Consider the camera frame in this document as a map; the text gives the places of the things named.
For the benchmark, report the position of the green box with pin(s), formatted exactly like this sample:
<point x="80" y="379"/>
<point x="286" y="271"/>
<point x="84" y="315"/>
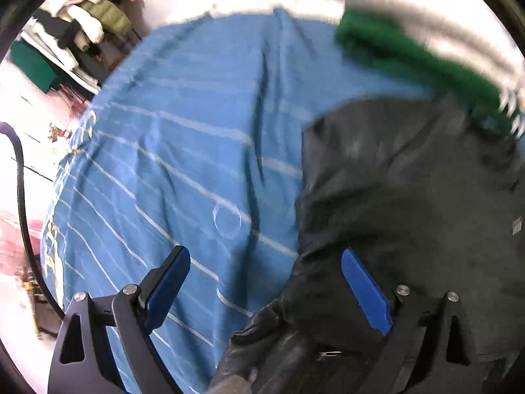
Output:
<point x="33" y="67"/>

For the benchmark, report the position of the white grey cloth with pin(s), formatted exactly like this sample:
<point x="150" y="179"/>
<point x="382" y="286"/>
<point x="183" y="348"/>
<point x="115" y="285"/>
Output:
<point x="430" y="28"/>

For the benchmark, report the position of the black jacket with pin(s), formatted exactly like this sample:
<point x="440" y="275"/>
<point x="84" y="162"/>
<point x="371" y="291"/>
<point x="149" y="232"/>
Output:
<point x="389" y="197"/>

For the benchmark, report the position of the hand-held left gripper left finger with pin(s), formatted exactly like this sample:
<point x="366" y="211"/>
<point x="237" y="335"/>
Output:
<point x="164" y="287"/>

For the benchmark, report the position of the pile of clothes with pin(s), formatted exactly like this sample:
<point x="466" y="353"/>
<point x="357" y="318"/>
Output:
<point x="78" y="20"/>

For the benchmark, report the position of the blue striped bed sheet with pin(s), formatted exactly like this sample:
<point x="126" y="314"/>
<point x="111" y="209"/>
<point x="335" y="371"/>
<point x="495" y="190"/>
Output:
<point x="184" y="152"/>

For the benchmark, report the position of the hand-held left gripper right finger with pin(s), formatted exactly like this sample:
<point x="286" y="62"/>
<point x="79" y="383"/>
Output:
<point x="365" y="291"/>

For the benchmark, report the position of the green cloth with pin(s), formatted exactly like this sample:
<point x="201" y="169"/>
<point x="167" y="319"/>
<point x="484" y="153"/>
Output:
<point x="410" y="61"/>

